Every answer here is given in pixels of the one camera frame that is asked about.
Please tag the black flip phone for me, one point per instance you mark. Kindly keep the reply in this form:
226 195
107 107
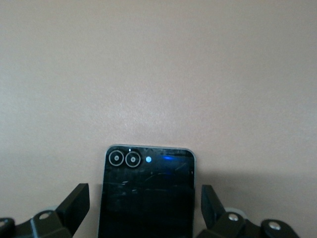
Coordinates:
148 198

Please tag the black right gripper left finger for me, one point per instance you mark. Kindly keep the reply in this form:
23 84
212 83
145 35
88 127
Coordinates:
71 210

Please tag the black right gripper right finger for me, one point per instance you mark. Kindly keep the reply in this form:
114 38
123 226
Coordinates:
213 210

